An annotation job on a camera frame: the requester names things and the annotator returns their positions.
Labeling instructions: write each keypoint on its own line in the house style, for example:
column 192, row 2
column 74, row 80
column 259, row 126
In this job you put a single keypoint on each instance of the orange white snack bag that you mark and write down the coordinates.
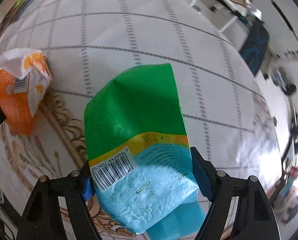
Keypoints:
column 24, row 79

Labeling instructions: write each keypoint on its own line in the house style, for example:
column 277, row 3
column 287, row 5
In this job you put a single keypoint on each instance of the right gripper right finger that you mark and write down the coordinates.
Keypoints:
column 234, row 204

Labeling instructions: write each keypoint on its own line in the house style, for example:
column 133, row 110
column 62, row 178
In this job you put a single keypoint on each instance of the black blue banner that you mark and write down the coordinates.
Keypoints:
column 255, row 46

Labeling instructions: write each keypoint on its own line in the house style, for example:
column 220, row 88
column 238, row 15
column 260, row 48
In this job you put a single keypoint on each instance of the white patterned tablecloth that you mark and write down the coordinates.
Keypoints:
column 42, row 219

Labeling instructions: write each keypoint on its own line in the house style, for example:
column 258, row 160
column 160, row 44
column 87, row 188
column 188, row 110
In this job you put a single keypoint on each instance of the green blue snack bag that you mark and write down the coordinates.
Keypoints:
column 139, row 156

